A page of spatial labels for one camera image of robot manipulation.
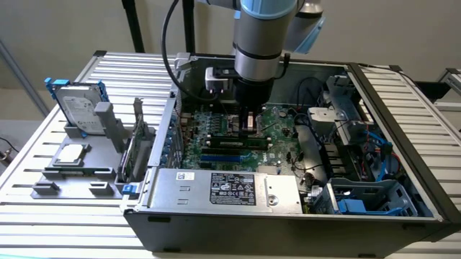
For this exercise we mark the black stand post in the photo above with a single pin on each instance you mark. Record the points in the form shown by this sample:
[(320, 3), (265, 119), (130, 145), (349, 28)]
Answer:
[(134, 24), (189, 27)]

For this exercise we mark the black RAM stick with label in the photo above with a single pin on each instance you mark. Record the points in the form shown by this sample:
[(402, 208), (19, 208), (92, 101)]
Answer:
[(231, 143)]

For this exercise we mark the black open PC case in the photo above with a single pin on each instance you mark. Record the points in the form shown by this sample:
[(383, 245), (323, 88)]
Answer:
[(252, 232)]

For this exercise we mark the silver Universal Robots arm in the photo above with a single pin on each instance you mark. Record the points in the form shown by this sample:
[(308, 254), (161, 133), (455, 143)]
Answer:
[(256, 40)]

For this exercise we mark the neighbouring metal table frame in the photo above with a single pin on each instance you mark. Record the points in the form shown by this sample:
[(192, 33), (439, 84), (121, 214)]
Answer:
[(451, 78)]

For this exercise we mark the CPU socket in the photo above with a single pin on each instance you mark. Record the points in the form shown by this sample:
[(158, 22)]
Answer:
[(232, 121)]

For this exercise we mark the black expansion slot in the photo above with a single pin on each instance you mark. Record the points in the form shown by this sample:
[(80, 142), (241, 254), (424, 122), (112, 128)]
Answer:
[(224, 151)]

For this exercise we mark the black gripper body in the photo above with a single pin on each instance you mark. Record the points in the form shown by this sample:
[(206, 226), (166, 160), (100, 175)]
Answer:
[(255, 93)]

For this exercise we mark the silver power supply unit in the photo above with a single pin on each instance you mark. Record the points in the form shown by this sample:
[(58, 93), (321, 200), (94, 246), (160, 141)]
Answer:
[(180, 194)]

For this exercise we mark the silver hard disk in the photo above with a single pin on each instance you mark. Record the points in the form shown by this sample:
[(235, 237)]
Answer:
[(78, 108)]

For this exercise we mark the green graphics card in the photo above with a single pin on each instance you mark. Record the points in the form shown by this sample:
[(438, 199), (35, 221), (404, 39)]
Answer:
[(138, 151)]

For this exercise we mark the grey case corner clamp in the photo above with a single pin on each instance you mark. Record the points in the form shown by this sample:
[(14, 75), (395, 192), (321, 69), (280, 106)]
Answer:
[(184, 60)]

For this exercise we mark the grey parts rack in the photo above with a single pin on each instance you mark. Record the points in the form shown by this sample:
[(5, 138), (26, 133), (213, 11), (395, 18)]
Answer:
[(73, 189)]

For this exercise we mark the silver chipset heatsink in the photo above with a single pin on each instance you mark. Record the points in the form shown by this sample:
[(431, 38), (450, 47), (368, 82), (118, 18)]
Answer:
[(268, 169)]

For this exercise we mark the blue disk caddy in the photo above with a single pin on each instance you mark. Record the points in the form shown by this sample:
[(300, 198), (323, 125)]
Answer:
[(59, 81)]

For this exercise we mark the green motherboard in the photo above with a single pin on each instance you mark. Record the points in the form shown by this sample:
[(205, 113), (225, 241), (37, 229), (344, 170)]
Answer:
[(277, 151)]

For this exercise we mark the metal drive cage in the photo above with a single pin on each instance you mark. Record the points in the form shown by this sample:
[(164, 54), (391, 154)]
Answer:
[(343, 102)]

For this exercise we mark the blue expansion slot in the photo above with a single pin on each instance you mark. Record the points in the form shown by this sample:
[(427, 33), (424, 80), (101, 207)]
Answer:
[(220, 159)]

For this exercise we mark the black air shroud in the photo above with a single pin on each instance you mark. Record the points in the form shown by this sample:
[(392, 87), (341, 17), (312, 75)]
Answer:
[(309, 151)]

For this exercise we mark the blue grey disk bay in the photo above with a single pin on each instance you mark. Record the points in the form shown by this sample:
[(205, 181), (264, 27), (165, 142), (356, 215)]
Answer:
[(364, 186)]

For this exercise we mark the silver CPU chip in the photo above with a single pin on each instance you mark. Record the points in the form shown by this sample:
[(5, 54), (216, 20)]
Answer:
[(70, 152)]

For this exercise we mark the blue case latch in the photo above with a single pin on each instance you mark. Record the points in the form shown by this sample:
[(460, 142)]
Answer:
[(130, 189)]

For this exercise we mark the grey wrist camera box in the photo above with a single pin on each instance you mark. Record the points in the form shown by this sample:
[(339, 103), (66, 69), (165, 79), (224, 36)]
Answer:
[(216, 78)]

